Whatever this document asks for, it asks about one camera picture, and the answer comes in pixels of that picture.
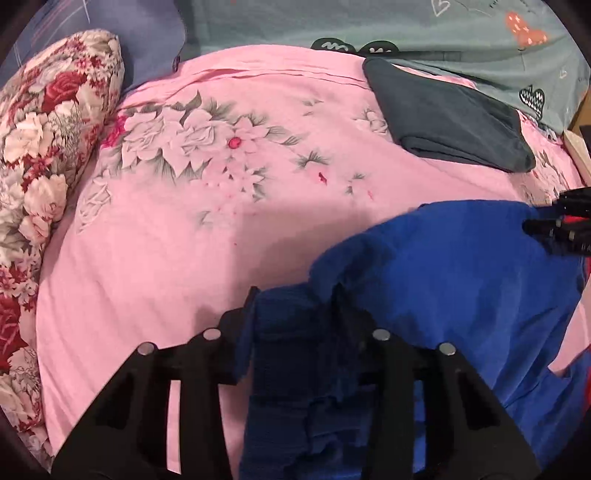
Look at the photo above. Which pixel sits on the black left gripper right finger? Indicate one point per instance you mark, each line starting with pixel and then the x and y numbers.
pixel 433 415

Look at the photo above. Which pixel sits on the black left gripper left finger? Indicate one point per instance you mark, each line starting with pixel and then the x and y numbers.
pixel 123 433

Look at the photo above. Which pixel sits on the blue and red pants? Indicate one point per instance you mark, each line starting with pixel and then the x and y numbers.
pixel 462 272

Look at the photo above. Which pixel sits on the folded dark grey garment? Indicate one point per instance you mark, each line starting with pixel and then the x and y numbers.
pixel 439 120

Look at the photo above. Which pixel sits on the teal heart-print pillow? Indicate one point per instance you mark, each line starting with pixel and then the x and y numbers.
pixel 518 52

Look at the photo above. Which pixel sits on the pink floral bed sheet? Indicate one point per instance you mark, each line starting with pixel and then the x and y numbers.
pixel 239 171

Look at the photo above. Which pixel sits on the red white floral pillow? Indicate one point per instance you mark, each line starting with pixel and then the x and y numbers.
pixel 53 110

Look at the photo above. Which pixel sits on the blue striped pillow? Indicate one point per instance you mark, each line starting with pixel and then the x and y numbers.
pixel 148 34

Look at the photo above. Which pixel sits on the wooden bed frame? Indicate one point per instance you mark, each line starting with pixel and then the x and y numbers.
pixel 577 139

